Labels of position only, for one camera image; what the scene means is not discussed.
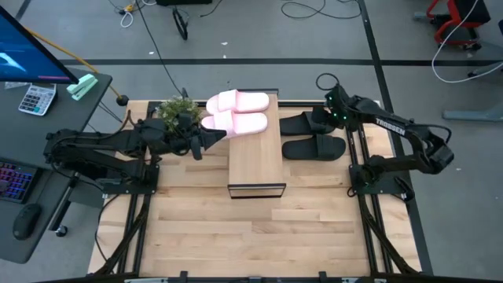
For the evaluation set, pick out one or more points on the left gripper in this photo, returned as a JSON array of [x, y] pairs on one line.
[[186, 137]]

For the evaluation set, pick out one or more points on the wooden shelf with black frame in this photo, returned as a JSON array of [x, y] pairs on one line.
[[255, 161]]

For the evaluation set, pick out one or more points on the backlit keyboard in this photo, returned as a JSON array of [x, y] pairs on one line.
[[15, 181]]

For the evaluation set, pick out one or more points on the pink foam slide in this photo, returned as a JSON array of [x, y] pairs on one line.
[[243, 123], [239, 101]]

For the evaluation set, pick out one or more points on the black foam slide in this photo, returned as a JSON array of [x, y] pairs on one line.
[[298, 123], [310, 148]]

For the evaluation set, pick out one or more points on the black aluminium table frame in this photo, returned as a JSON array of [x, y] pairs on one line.
[[251, 280]]

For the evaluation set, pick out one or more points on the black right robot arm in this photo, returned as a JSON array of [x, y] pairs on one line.
[[408, 137]]

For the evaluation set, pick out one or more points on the grey calculator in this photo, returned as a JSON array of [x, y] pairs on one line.
[[37, 99]]

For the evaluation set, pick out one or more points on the computer monitor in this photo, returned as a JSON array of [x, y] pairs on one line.
[[27, 55]]

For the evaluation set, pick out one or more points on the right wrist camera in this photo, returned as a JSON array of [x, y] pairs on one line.
[[338, 104]]

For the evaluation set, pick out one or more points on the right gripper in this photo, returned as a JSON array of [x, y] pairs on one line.
[[340, 108]]

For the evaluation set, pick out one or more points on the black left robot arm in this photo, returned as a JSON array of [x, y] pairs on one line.
[[98, 145]]

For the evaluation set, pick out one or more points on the dark desk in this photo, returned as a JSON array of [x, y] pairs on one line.
[[23, 133]]

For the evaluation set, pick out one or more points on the mint green stapler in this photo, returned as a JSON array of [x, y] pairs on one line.
[[82, 87]]

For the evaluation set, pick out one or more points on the red and black cart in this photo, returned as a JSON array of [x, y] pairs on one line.
[[456, 19]]

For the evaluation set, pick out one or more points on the black computer mouse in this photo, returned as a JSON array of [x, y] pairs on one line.
[[26, 221]]

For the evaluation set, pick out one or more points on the green potted plant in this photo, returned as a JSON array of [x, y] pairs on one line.
[[177, 110]]

